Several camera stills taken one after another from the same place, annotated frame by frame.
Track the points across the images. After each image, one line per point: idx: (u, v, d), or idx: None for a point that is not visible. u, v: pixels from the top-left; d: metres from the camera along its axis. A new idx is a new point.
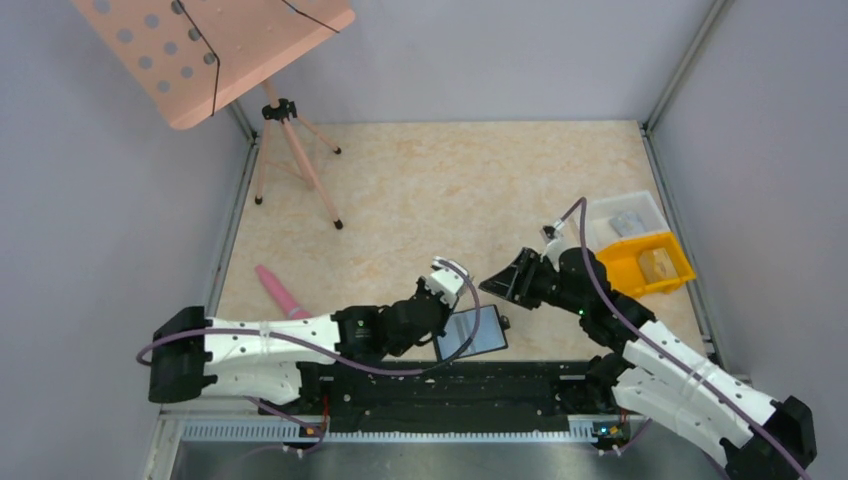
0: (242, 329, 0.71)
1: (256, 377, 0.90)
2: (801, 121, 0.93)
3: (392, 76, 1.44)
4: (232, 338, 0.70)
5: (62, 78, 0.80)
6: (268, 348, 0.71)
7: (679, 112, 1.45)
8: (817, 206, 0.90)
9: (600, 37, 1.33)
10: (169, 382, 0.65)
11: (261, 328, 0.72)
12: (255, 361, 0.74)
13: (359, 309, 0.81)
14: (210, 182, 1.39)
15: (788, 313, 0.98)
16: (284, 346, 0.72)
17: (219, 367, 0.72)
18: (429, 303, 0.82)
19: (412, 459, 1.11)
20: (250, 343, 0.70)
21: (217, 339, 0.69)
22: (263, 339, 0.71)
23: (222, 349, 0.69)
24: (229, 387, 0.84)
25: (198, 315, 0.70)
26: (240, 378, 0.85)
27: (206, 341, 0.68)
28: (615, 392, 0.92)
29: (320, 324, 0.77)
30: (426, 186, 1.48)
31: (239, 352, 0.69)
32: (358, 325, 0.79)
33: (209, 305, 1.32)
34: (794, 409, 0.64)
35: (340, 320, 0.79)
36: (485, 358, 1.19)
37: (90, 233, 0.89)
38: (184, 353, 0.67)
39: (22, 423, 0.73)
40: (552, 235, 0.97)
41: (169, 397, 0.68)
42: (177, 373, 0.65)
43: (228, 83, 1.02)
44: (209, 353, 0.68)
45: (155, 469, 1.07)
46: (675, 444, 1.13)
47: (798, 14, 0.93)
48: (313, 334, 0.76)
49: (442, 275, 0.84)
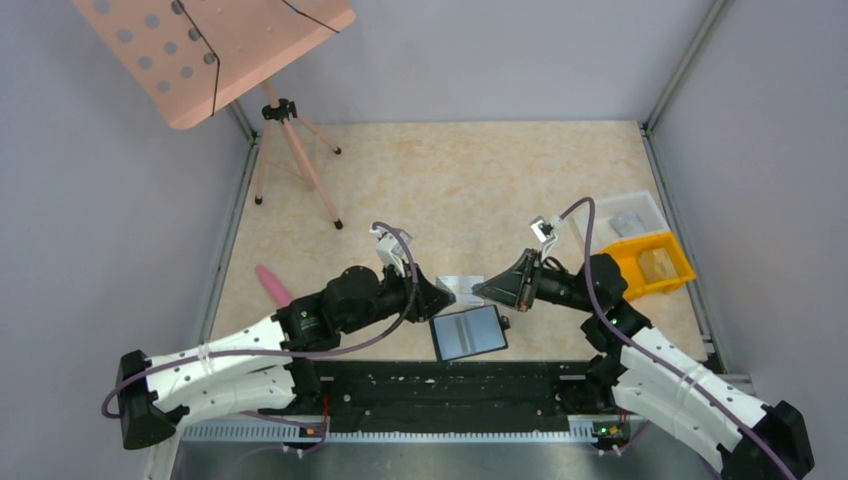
0: (180, 359, 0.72)
1: (237, 394, 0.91)
2: (801, 121, 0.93)
3: (392, 76, 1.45)
4: (175, 370, 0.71)
5: (62, 79, 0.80)
6: (212, 369, 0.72)
7: (679, 113, 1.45)
8: (816, 207, 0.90)
9: (601, 37, 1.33)
10: (128, 427, 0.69)
11: (200, 352, 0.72)
12: (213, 381, 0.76)
13: (302, 300, 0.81)
14: (211, 182, 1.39)
15: (789, 313, 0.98)
16: (228, 361, 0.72)
17: (181, 397, 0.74)
18: (362, 274, 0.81)
19: (412, 459, 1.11)
20: (193, 370, 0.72)
21: (158, 377, 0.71)
22: (204, 362, 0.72)
23: (166, 384, 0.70)
24: (216, 410, 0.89)
25: (138, 358, 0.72)
26: (218, 400, 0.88)
27: (148, 382, 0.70)
28: (615, 392, 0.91)
29: (262, 329, 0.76)
30: (426, 186, 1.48)
31: (184, 382, 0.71)
32: (303, 315, 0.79)
33: (209, 305, 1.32)
34: (786, 414, 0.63)
35: (283, 318, 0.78)
36: (486, 358, 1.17)
37: (90, 232, 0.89)
38: (131, 397, 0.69)
39: (22, 424, 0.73)
40: (547, 233, 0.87)
41: (139, 436, 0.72)
42: (129, 418, 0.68)
43: (228, 83, 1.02)
44: (153, 392, 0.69)
45: (155, 469, 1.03)
46: (675, 444, 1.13)
47: (798, 14, 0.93)
48: (256, 341, 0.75)
49: (386, 245, 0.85)
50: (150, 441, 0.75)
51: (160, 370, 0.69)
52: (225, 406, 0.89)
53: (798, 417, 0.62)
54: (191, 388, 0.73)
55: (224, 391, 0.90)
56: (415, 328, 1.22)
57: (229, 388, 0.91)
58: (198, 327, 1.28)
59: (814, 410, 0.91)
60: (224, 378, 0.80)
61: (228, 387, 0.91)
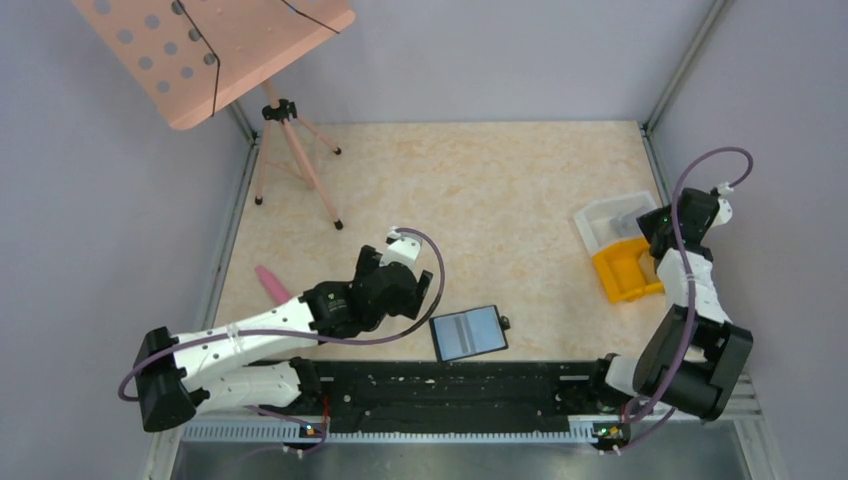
0: (209, 336, 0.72)
1: (250, 385, 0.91)
2: (801, 122, 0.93)
3: (391, 77, 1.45)
4: (203, 348, 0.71)
5: (63, 79, 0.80)
6: (240, 348, 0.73)
7: (678, 113, 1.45)
8: (815, 208, 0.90)
9: (601, 37, 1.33)
10: (156, 403, 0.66)
11: (229, 331, 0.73)
12: (235, 365, 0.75)
13: (330, 284, 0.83)
14: (211, 182, 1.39)
15: (789, 314, 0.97)
16: (255, 341, 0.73)
17: (204, 379, 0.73)
18: (404, 268, 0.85)
19: (412, 459, 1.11)
20: (221, 349, 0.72)
21: (186, 354, 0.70)
22: (233, 340, 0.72)
23: (194, 361, 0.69)
24: (230, 400, 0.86)
25: (164, 339, 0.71)
26: (235, 388, 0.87)
27: (176, 359, 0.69)
28: (611, 364, 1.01)
29: (289, 308, 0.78)
30: (426, 186, 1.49)
31: (213, 359, 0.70)
32: (330, 298, 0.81)
33: (209, 306, 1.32)
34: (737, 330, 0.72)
35: (310, 299, 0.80)
36: (486, 359, 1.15)
37: (90, 234, 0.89)
38: (157, 376, 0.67)
39: (23, 424, 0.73)
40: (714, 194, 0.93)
41: (160, 422, 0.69)
42: (157, 396, 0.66)
43: (228, 83, 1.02)
44: (182, 369, 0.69)
45: (155, 469, 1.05)
46: (675, 445, 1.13)
47: (799, 15, 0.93)
48: (284, 320, 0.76)
49: (402, 245, 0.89)
50: (170, 426, 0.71)
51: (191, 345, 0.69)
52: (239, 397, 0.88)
53: (743, 343, 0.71)
54: (218, 367, 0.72)
55: (240, 383, 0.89)
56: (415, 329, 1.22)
57: (243, 379, 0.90)
58: (198, 327, 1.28)
59: (813, 411, 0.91)
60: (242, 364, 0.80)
61: (242, 378, 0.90)
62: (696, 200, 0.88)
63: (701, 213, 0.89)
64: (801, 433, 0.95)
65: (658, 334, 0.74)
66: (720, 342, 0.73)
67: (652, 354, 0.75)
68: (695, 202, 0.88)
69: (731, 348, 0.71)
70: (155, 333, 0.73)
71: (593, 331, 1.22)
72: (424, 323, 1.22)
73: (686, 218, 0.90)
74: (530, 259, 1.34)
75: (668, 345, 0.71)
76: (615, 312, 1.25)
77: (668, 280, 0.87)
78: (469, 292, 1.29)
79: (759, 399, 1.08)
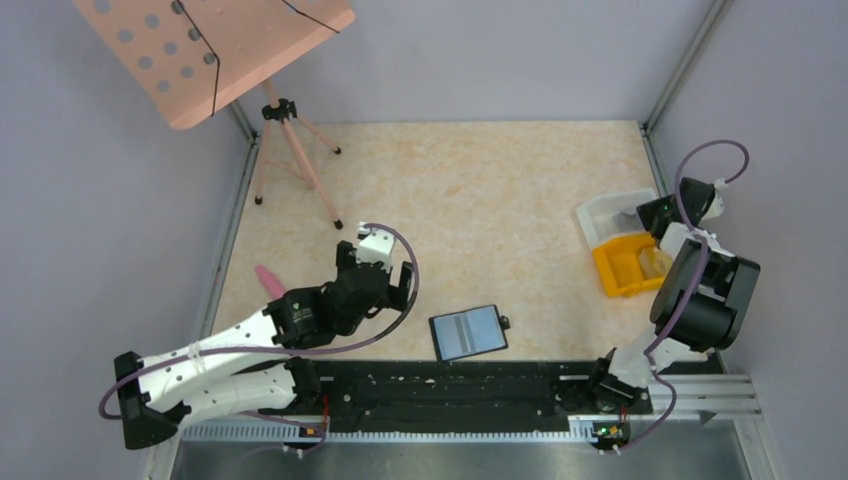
0: (172, 359, 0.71)
1: (238, 393, 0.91)
2: (801, 122, 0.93)
3: (391, 76, 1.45)
4: (166, 370, 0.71)
5: (63, 79, 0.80)
6: (203, 367, 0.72)
7: (678, 113, 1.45)
8: (815, 208, 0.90)
9: (601, 38, 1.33)
10: (125, 425, 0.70)
11: (190, 351, 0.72)
12: (205, 381, 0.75)
13: (296, 292, 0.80)
14: (211, 181, 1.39)
15: (789, 314, 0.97)
16: (218, 360, 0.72)
17: (179, 397, 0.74)
18: (373, 270, 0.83)
19: (412, 459, 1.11)
20: (185, 370, 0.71)
21: (150, 378, 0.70)
22: (194, 361, 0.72)
23: (158, 385, 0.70)
24: (216, 410, 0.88)
25: (131, 361, 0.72)
26: (219, 400, 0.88)
27: (141, 384, 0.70)
28: (615, 357, 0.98)
29: (253, 323, 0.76)
30: (426, 186, 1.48)
31: (176, 382, 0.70)
32: (296, 308, 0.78)
33: (209, 306, 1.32)
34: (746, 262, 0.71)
35: (275, 311, 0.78)
36: (486, 358, 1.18)
37: (90, 234, 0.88)
38: (125, 400, 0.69)
39: (23, 423, 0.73)
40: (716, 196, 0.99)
41: (139, 438, 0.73)
42: (126, 420, 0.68)
43: (228, 83, 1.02)
44: (146, 393, 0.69)
45: (155, 469, 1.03)
46: (675, 445, 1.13)
47: (799, 15, 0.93)
48: (246, 336, 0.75)
49: (374, 240, 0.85)
50: (153, 442, 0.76)
51: (151, 371, 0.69)
52: (226, 406, 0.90)
53: (752, 271, 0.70)
54: (184, 387, 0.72)
55: (226, 392, 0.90)
56: (415, 328, 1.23)
57: (230, 387, 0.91)
58: (198, 327, 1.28)
59: (813, 411, 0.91)
60: (217, 379, 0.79)
61: (228, 387, 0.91)
62: (693, 188, 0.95)
63: (699, 197, 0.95)
64: (801, 433, 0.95)
65: (672, 264, 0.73)
66: (730, 274, 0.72)
67: (667, 285, 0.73)
68: (694, 187, 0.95)
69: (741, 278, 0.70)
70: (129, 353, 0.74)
71: (593, 331, 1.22)
72: (424, 323, 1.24)
73: (687, 203, 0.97)
74: (530, 259, 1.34)
75: (686, 270, 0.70)
76: (616, 311, 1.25)
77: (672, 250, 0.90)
78: (469, 291, 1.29)
79: (758, 398, 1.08)
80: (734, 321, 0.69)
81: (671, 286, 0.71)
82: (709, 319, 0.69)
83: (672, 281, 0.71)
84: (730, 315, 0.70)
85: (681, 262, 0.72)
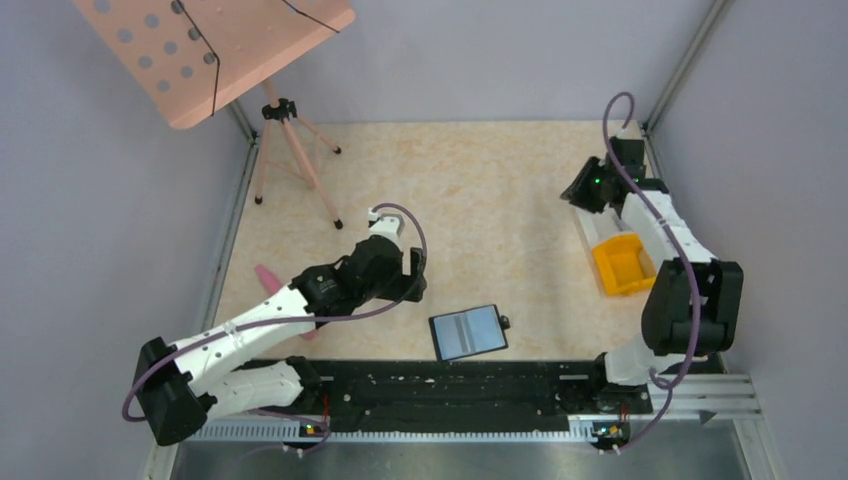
0: (207, 338, 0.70)
1: (254, 387, 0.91)
2: (801, 122, 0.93)
3: (391, 76, 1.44)
4: (203, 349, 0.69)
5: (62, 78, 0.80)
6: (242, 342, 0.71)
7: (678, 112, 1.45)
8: (816, 208, 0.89)
9: (601, 38, 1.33)
10: (164, 416, 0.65)
11: (227, 328, 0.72)
12: (238, 362, 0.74)
13: (317, 268, 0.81)
14: (210, 181, 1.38)
15: (789, 314, 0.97)
16: (256, 332, 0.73)
17: (211, 380, 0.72)
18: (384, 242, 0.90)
19: (412, 459, 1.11)
20: (223, 347, 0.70)
21: (188, 358, 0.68)
22: (234, 337, 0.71)
23: (197, 364, 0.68)
24: (237, 403, 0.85)
25: (161, 347, 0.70)
26: (240, 391, 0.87)
27: (179, 365, 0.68)
28: (610, 359, 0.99)
29: (281, 298, 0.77)
30: (427, 186, 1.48)
31: (216, 358, 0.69)
32: (320, 280, 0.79)
33: (209, 305, 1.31)
34: (727, 268, 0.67)
35: (300, 285, 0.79)
36: (486, 358, 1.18)
37: (89, 234, 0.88)
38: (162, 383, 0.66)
39: (23, 423, 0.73)
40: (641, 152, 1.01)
41: (176, 432, 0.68)
42: (166, 404, 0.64)
43: (228, 83, 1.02)
44: (187, 373, 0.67)
45: (155, 469, 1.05)
46: (676, 444, 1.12)
47: (800, 16, 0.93)
48: (278, 308, 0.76)
49: (381, 225, 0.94)
50: (182, 436, 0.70)
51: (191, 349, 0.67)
52: (245, 398, 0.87)
53: (736, 278, 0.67)
54: (222, 366, 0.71)
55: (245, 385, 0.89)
56: (415, 328, 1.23)
57: (246, 382, 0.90)
58: (198, 327, 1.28)
59: (813, 411, 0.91)
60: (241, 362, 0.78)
61: (245, 381, 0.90)
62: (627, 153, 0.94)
63: None
64: (801, 433, 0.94)
65: (658, 289, 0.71)
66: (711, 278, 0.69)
67: (657, 308, 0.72)
68: None
69: (729, 289, 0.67)
70: (152, 343, 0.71)
71: (593, 331, 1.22)
72: (424, 323, 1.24)
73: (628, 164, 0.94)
74: (530, 259, 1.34)
75: (673, 303, 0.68)
76: (616, 311, 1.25)
77: (640, 230, 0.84)
78: (469, 291, 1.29)
79: (758, 398, 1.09)
80: (727, 331, 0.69)
81: (663, 318, 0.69)
82: (705, 336, 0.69)
83: (662, 313, 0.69)
84: (724, 325, 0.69)
85: (666, 292, 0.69)
